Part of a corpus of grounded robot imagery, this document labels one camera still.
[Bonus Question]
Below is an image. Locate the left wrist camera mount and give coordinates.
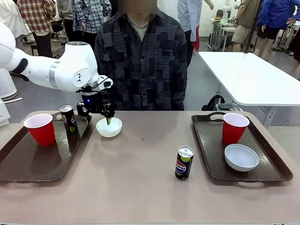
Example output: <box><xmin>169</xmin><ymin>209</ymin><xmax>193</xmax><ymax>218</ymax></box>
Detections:
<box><xmin>95</xmin><ymin>75</ymin><xmax>113</xmax><ymax>91</ymax></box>

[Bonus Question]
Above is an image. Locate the person in dark patchwork shirt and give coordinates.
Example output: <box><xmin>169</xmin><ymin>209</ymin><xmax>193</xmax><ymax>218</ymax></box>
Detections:
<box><xmin>93</xmin><ymin>4</ymin><xmax>188</xmax><ymax>111</ymax></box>

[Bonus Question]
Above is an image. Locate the black backpack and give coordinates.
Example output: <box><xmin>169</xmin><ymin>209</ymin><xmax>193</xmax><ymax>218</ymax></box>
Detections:
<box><xmin>201</xmin><ymin>95</ymin><xmax>225</xmax><ymax>112</ymax></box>

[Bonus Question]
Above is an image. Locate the person in light blue shirt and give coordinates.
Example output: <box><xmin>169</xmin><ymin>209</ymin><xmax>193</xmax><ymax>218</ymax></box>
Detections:
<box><xmin>177</xmin><ymin>0</ymin><xmax>203</xmax><ymax>68</ymax></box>

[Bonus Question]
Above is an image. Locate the black Pepsi can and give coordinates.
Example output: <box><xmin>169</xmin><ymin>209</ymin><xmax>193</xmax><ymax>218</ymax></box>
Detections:
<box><xmin>174</xmin><ymin>146</ymin><xmax>195</xmax><ymax>181</ymax></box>
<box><xmin>60</xmin><ymin>105</ymin><xmax>79</xmax><ymax>134</ymax></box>

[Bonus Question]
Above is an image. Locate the white box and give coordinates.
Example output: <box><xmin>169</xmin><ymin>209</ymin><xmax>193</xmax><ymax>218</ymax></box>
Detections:
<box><xmin>0</xmin><ymin>98</ymin><xmax>11</xmax><ymax>127</ymax></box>

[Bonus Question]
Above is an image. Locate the grey chair seat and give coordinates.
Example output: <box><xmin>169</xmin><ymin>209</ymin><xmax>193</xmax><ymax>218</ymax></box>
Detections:
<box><xmin>215</xmin><ymin>103</ymin><xmax>242</xmax><ymax>113</ymax></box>

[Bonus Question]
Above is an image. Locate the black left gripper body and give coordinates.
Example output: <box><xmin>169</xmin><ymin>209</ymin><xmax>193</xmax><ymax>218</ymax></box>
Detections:
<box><xmin>78</xmin><ymin>88</ymin><xmax>105</xmax><ymax>115</ymax></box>

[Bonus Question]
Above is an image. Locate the brown plastic serving tray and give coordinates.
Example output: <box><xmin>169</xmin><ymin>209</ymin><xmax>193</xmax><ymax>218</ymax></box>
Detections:
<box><xmin>191</xmin><ymin>112</ymin><xmax>294</xmax><ymax>187</ymax></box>
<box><xmin>0</xmin><ymin>112</ymin><xmax>93</xmax><ymax>183</ymax></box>

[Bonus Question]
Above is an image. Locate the person in blue jacket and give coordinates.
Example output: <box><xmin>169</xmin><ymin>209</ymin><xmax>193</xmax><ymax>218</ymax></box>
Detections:
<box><xmin>254</xmin><ymin>0</ymin><xmax>294</xmax><ymax>60</ymax></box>

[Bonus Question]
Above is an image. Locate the person in blue plaid shirt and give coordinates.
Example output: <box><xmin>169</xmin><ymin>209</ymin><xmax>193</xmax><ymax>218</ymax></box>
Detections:
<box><xmin>72</xmin><ymin>0</ymin><xmax>112</xmax><ymax>51</ymax></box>

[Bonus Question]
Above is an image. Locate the person in red plaid shirt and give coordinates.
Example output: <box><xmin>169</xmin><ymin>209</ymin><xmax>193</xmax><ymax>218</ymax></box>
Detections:
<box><xmin>17</xmin><ymin>0</ymin><xmax>57</xmax><ymax>58</ymax></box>

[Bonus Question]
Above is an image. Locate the white folding table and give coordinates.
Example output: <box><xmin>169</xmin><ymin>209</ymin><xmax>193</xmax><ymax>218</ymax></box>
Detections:
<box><xmin>198</xmin><ymin>51</ymin><xmax>300</xmax><ymax>128</ymax></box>

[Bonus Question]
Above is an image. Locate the white background workbench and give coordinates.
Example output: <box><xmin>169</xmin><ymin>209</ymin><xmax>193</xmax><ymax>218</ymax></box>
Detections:
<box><xmin>208</xmin><ymin>17</ymin><xmax>237</xmax><ymax>52</ymax></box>

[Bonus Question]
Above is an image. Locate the black office chair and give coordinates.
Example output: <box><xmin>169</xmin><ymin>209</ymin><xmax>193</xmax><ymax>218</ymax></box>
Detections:
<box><xmin>50</xmin><ymin>21</ymin><xmax>68</xmax><ymax>45</ymax></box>

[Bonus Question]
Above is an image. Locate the white ceramic bowl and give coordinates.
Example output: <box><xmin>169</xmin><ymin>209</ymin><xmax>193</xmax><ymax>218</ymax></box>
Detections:
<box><xmin>96</xmin><ymin>118</ymin><xmax>123</xmax><ymax>138</ymax></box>

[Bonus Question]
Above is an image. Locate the black stand pole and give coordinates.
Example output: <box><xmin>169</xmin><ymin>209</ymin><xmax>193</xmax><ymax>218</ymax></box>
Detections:
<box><xmin>243</xmin><ymin>0</ymin><xmax>264</xmax><ymax>54</ymax></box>

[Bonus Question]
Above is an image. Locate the person in grey top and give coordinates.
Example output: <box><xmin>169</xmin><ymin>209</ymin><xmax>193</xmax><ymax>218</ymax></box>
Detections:
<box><xmin>57</xmin><ymin>0</ymin><xmax>76</xmax><ymax>43</ymax></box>

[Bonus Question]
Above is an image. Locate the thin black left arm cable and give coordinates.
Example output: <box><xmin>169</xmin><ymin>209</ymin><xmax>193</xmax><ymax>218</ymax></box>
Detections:
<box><xmin>75</xmin><ymin>76</ymin><xmax>111</xmax><ymax>95</ymax></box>

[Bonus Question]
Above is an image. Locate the person in white garment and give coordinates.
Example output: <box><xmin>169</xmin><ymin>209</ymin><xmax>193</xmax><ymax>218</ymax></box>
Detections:
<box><xmin>0</xmin><ymin>0</ymin><xmax>30</xmax><ymax>39</ymax></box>

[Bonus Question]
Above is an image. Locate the bluish white bowl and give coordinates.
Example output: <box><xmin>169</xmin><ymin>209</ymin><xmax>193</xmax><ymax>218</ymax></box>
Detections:
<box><xmin>224</xmin><ymin>143</ymin><xmax>260</xmax><ymax>173</ymax></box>

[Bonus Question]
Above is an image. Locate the person in olive shirt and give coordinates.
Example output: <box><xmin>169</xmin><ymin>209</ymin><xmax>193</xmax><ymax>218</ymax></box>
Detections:
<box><xmin>232</xmin><ymin>0</ymin><xmax>261</xmax><ymax>52</ymax></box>

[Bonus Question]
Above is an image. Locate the red plastic cup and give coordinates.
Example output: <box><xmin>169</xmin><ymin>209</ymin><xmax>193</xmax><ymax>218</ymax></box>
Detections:
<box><xmin>222</xmin><ymin>112</ymin><xmax>250</xmax><ymax>145</ymax></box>
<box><xmin>23</xmin><ymin>113</ymin><xmax>54</xmax><ymax>147</ymax></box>

